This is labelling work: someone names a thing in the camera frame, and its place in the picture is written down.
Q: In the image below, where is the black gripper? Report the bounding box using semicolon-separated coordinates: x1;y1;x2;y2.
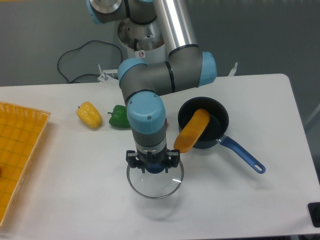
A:
125;147;181;174

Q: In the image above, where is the glass pot lid blue knob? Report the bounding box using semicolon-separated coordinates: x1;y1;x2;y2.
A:
126;161;185;200

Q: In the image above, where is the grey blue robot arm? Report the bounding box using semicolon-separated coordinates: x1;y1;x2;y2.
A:
86;0;217;174

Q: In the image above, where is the green bell pepper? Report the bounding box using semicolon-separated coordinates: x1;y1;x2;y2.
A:
108;105;131;129

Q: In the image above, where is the orange bread loaf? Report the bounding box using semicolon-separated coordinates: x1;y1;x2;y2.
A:
173;108;210;153

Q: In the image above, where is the yellow bell pepper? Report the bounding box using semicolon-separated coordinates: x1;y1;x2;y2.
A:
76;101;103;130

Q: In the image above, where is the yellow plastic basket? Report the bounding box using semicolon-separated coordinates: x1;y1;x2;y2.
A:
0;102;51;226

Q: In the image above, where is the black device at table edge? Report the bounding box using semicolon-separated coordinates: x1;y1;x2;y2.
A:
307;202;320;228

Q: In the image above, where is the dark pot blue handle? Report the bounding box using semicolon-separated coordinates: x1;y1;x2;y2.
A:
178;96;266;174

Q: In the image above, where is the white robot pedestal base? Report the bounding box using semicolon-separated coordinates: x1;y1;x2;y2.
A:
97;17;239;83

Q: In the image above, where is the black cable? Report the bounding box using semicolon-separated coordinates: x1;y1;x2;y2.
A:
57;40;124;84

